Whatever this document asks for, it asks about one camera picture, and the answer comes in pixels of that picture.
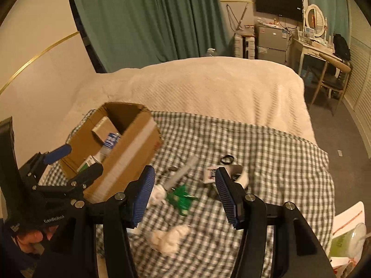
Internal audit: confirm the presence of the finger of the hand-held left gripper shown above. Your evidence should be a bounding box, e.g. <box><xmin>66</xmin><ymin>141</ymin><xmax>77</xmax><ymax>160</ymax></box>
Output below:
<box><xmin>38</xmin><ymin>143</ymin><xmax>72</xmax><ymax>165</ymax></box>
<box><xmin>65</xmin><ymin>162</ymin><xmax>104</xmax><ymax>193</ymax></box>

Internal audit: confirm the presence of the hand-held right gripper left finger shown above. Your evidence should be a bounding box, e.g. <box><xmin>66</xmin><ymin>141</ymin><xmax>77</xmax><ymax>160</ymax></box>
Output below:
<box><xmin>41</xmin><ymin>165</ymin><xmax>156</xmax><ymax>278</ymax></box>

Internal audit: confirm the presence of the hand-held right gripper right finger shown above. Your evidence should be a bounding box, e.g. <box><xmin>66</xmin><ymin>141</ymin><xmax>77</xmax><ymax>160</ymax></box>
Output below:
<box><xmin>214</xmin><ymin>166</ymin><xmax>338</xmax><ymax>278</ymax></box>

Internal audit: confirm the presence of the green white medicine box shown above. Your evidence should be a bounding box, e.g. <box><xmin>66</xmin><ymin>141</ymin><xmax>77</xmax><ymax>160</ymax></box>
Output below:
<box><xmin>77</xmin><ymin>155</ymin><xmax>100</xmax><ymax>173</ymax></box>

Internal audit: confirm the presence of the green foil packet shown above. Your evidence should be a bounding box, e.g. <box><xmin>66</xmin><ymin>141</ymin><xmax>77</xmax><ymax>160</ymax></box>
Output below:
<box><xmin>166</xmin><ymin>185</ymin><xmax>200</xmax><ymax>216</ymax></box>

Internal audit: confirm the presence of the clear plastic water bottle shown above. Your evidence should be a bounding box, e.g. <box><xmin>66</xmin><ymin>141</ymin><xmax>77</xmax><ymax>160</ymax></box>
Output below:
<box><xmin>100</xmin><ymin>132</ymin><xmax>122</xmax><ymax>158</ymax></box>

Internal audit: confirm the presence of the brown cardboard box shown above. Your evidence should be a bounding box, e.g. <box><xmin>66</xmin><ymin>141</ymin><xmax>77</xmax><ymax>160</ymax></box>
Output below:
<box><xmin>59</xmin><ymin>102</ymin><xmax>163</xmax><ymax>205</ymax></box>

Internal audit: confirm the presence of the small white blue box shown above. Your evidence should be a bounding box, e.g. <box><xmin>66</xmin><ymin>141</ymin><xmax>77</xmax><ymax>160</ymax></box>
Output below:
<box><xmin>91</xmin><ymin>116</ymin><xmax>122</xmax><ymax>145</ymax></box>

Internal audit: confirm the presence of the person's left hand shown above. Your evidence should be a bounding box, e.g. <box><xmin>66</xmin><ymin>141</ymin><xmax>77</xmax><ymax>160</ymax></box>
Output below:
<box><xmin>16</xmin><ymin>227</ymin><xmax>55</xmax><ymax>255</ymax></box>

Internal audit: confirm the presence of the white sock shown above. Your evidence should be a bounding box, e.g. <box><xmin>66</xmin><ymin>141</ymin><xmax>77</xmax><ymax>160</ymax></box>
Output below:
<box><xmin>148</xmin><ymin>184</ymin><xmax>169</xmax><ymax>209</ymax></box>

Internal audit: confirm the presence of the black white patterned pouch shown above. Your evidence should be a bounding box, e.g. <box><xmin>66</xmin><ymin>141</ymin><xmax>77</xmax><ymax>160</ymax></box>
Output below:
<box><xmin>203</xmin><ymin>164</ymin><xmax>249</xmax><ymax>192</ymax></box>

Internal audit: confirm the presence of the crumpled white tissue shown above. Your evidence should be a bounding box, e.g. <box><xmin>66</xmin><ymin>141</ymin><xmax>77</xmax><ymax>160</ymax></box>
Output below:
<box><xmin>149</xmin><ymin>224</ymin><xmax>190</xmax><ymax>257</ymax></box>

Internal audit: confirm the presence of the cream textured blanket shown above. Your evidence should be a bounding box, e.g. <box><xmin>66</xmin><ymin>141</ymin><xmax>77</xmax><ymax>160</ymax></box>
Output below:
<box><xmin>58</xmin><ymin>56</ymin><xmax>318</xmax><ymax>145</ymax></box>

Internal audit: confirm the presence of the white red paper bag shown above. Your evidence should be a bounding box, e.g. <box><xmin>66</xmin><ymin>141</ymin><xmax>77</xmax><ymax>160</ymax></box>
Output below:
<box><xmin>330</xmin><ymin>201</ymin><xmax>366</xmax><ymax>267</ymax></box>

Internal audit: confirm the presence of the pale green drink cup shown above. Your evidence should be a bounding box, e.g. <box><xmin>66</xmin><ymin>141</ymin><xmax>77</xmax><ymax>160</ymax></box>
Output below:
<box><xmin>327</xmin><ymin>222</ymin><xmax>367</xmax><ymax>259</ymax></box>

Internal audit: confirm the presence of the white tower appliance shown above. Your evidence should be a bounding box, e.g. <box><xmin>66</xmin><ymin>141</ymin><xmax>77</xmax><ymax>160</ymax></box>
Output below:
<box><xmin>234</xmin><ymin>33</ymin><xmax>257</xmax><ymax>59</ymax></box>

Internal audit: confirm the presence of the wide green curtain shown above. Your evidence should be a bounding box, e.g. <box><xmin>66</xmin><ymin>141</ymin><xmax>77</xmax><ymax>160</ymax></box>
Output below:
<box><xmin>65</xmin><ymin>0</ymin><xmax>235</xmax><ymax>73</ymax></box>

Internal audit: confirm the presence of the wooden chair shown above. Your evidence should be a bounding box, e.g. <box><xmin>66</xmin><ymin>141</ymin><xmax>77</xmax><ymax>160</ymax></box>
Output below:
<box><xmin>309</xmin><ymin>53</ymin><xmax>352</xmax><ymax>113</ymax></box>

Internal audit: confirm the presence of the grey mini fridge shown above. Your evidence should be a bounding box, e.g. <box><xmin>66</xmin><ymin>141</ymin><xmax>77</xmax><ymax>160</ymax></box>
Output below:
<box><xmin>255</xmin><ymin>23</ymin><xmax>290</xmax><ymax>63</ymax></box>

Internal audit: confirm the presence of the white dressing table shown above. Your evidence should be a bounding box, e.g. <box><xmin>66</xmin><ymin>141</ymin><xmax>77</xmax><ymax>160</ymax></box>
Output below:
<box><xmin>291</xmin><ymin>36</ymin><xmax>345</xmax><ymax>76</ymax></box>

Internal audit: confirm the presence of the white louvred wardrobe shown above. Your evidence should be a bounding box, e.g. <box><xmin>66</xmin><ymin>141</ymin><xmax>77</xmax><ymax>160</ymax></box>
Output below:
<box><xmin>343</xmin><ymin>0</ymin><xmax>371</xmax><ymax>139</ymax></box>

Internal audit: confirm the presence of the black bag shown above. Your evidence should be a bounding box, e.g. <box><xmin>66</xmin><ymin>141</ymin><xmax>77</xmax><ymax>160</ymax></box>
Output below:
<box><xmin>333</xmin><ymin>34</ymin><xmax>351</xmax><ymax>61</ymax></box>

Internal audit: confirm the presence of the white oval mirror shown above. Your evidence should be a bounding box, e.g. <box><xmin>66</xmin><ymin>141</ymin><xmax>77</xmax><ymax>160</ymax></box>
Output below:
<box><xmin>304</xmin><ymin>4</ymin><xmax>325</xmax><ymax>38</ymax></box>

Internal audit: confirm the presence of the black television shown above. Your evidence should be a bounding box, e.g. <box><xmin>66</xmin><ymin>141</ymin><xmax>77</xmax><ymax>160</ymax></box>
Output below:
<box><xmin>254</xmin><ymin>0</ymin><xmax>304</xmax><ymax>22</ymax></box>

